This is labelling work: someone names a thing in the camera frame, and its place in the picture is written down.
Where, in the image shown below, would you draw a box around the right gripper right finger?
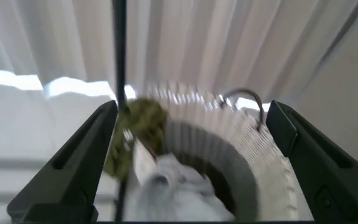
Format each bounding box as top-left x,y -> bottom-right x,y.
265,100 -> 358,222

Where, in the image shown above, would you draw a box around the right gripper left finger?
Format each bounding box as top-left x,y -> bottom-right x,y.
6,100 -> 119,222

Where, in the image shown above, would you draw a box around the pale grey shorts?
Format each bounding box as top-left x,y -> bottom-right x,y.
124,154 -> 236,222

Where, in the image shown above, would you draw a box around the white laundry basket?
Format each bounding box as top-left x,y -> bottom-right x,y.
132,82 -> 313,222

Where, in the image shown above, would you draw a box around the black clothes rack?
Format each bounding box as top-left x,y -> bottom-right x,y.
112,0 -> 129,222

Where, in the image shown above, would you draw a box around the green garment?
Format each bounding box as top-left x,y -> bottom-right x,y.
104,98 -> 169,181

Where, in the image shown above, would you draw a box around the white curtain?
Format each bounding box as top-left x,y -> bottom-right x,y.
0,0 -> 358,103

